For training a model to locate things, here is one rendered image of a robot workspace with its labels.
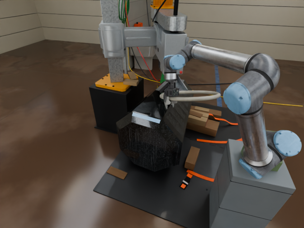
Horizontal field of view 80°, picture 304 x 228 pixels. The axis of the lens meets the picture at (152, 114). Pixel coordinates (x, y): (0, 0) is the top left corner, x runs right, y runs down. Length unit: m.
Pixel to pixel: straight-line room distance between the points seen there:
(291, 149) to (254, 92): 0.61
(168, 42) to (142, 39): 0.69
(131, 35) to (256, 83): 1.98
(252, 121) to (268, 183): 0.74
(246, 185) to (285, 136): 0.46
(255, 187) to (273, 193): 0.13
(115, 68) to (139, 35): 0.55
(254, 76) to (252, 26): 6.27
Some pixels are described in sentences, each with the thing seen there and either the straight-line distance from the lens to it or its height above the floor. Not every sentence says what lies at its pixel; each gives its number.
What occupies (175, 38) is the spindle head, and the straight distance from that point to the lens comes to 1.94.
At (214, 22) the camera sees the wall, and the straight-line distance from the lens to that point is 6.88.
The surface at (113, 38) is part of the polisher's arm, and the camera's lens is 2.45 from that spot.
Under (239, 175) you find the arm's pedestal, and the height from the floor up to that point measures 0.85.
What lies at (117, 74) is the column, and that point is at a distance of 2.67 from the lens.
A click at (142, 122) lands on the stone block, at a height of 0.77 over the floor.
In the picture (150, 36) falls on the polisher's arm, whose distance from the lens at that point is 2.57.
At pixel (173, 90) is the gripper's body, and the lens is 1.32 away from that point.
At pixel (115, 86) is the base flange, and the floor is 0.78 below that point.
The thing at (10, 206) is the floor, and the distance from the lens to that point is 2.63.
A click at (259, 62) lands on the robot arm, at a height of 1.69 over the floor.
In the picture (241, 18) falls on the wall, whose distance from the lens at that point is 6.95.
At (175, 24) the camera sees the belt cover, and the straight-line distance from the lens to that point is 1.88.
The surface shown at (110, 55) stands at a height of 1.18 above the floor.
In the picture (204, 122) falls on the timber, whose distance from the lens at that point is 2.91.
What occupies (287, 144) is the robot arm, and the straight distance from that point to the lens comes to 1.30.
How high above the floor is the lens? 1.93
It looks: 35 degrees down
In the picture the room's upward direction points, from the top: 1 degrees clockwise
